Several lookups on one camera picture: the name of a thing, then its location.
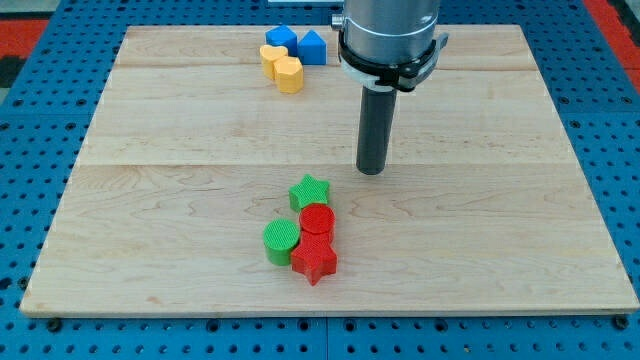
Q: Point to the red star block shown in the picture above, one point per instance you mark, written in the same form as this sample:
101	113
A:
314	257

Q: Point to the red cylinder block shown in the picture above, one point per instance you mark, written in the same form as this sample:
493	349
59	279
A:
318	219

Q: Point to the green cylinder block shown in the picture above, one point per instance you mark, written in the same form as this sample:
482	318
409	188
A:
280	238

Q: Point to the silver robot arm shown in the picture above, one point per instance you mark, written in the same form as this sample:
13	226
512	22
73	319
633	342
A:
387	31

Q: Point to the green star block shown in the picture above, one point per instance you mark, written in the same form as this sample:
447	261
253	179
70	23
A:
308	191

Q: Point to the wooden board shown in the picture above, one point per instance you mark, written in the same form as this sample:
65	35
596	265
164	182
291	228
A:
201	190

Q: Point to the blue cube block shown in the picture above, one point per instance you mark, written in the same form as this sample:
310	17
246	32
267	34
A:
284	36

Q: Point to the yellow hexagon block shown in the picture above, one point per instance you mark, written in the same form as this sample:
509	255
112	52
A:
289	75

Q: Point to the blue triangle block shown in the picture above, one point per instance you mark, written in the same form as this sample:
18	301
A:
312	49

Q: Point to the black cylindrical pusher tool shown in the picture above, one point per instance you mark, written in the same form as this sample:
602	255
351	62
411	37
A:
376	117

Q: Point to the yellow heart block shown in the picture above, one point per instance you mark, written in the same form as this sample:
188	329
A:
269	55

